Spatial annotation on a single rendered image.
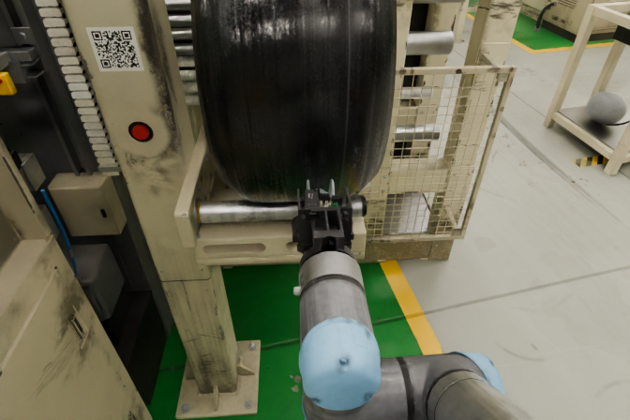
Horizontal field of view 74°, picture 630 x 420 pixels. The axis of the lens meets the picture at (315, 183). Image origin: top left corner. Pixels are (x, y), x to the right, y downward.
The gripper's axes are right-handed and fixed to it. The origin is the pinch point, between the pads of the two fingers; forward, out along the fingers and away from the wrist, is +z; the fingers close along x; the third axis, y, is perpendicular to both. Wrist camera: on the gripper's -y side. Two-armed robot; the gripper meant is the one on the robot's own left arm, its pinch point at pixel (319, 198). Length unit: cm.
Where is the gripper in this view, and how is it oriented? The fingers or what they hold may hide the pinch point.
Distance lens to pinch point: 69.3
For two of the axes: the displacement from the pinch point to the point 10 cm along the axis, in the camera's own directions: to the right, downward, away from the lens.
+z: -0.6, -5.1, 8.6
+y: -0.1, -8.6, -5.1
